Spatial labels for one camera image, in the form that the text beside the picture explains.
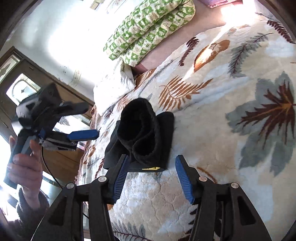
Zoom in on white floral pillow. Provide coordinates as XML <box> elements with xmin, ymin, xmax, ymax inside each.
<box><xmin>93</xmin><ymin>57</ymin><xmax>135</xmax><ymax>116</ymax></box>

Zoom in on person's left hand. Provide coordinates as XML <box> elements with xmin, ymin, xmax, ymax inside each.
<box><xmin>7</xmin><ymin>140</ymin><xmax>43</xmax><ymax>210</ymax></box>

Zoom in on black pants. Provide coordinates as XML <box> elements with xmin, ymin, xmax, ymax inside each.
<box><xmin>103</xmin><ymin>98</ymin><xmax>175</xmax><ymax>172</ymax></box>

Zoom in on green white patterned quilt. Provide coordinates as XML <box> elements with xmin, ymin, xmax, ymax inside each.
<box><xmin>103</xmin><ymin>1</ymin><xmax>196</xmax><ymax>67</ymax></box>

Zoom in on stained glass wooden door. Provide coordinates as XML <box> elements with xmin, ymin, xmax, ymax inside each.
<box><xmin>1</xmin><ymin>48</ymin><xmax>99</xmax><ymax>182</ymax></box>

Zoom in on dark fuzzy sleeve forearm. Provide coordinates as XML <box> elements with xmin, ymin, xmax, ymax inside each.
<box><xmin>8</xmin><ymin>189</ymin><xmax>50</xmax><ymax>240</ymax></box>

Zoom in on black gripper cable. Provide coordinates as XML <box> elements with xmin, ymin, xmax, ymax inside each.
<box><xmin>41</xmin><ymin>146</ymin><xmax>64</xmax><ymax>189</ymax></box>

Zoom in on pink quilted bed sheet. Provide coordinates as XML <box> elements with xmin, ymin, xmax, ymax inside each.
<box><xmin>132</xmin><ymin>1</ymin><xmax>231</xmax><ymax>75</ymax></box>

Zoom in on leaf pattern fleece blanket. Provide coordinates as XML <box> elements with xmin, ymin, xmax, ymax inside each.
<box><xmin>78</xmin><ymin>13</ymin><xmax>295</xmax><ymax>240</ymax></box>

